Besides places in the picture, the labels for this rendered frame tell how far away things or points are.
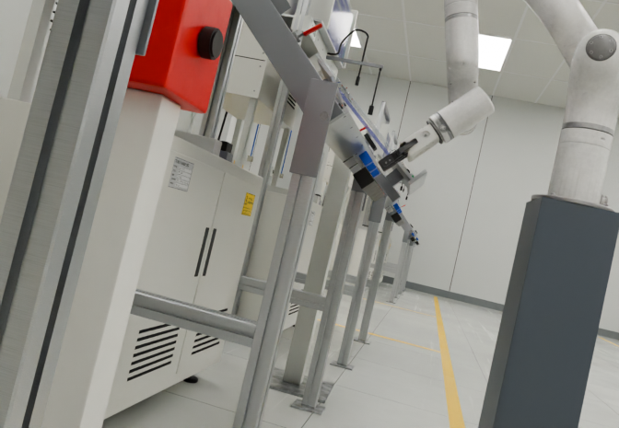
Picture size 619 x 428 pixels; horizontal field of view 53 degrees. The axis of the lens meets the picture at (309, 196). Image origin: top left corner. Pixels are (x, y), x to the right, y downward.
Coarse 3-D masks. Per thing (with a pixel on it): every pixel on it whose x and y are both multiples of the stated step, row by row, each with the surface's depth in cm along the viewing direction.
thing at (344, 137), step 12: (336, 120) 114; (348, 120) 119; (336, 132) 122; (348, 132) 127; (336, 144) 130; (348, 144) 136; (360, 144) 143; (348, 156) 148; (372, 156) 164; (360, 168) 170
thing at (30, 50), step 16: (32, 0) 128; (48, 0) 128; (32, 16) 127; (48, 16) 129; (32, 32) 127; (32, 48) 127; (16, 64) 127; (32, 64) 128; (16, 80) 127; (32, 80) 129; (16, 96) 126
